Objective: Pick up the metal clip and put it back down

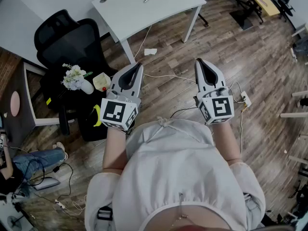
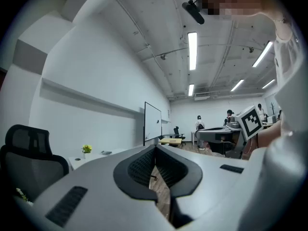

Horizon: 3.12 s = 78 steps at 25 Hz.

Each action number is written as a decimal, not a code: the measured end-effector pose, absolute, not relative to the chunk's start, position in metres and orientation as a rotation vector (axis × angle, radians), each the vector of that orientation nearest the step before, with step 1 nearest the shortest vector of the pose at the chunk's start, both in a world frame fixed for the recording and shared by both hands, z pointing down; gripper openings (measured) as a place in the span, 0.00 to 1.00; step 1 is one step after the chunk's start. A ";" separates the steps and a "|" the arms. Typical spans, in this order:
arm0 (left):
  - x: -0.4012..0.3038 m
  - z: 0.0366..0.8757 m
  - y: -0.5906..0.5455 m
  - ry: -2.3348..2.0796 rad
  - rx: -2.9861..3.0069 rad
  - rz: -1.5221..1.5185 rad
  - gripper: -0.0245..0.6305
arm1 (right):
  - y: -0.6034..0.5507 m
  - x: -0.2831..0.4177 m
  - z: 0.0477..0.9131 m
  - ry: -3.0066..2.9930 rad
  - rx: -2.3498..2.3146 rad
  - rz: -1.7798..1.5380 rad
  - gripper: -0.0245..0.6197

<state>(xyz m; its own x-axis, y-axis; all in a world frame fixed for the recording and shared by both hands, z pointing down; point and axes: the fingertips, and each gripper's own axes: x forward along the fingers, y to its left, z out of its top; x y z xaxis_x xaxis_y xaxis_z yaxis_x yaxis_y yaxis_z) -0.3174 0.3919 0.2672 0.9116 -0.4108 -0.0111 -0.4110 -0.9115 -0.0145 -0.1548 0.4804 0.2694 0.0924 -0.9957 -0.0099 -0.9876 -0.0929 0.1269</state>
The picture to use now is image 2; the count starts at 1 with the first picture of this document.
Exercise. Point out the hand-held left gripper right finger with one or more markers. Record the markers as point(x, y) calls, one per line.
point(211, 177)

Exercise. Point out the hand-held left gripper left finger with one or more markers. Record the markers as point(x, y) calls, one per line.
point(91, 177)

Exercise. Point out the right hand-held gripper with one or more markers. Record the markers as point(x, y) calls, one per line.
point(250, 123)

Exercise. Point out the person's right forearm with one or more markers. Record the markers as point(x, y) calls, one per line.
point(267, 136)

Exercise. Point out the white side table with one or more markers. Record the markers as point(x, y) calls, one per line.
point(96, 157)

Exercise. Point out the yellow potted plant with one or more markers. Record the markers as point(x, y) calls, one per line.
point(87, 149)

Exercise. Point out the small grey desk device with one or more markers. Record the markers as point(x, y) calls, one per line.
point(106, 152)

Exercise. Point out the white ceiling air conditioner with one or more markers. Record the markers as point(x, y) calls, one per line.
point(201, 98)

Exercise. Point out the small black office chair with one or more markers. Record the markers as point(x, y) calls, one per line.
point(177, 132)

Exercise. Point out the low wooden table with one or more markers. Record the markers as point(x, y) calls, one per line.
point(170, 141)

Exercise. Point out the long ceiling light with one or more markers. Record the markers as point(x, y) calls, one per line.
point(237, 85)
point(262, 54)
point(268, 83)
point(191, 90)
point(192, 50)

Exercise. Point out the black coat rack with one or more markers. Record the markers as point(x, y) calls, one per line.
point(272, 108)

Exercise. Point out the black mesh office chair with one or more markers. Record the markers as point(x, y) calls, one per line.
point(29, 167)

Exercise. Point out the black-framed whiteboard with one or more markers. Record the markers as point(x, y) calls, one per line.
point(152, 123)

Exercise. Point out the white-flowered green plant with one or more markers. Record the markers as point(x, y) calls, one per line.
point(22, 195)

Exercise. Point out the ceiling spotlight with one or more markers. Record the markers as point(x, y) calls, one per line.
point(251, 49)
point(163, 56)

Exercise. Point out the person's white shirt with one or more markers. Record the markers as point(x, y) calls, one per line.
point(288, 64)

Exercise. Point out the person's head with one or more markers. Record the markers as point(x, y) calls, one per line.
point(269, 11)

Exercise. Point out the black head-worn camera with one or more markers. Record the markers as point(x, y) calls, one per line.
point(193, 12)

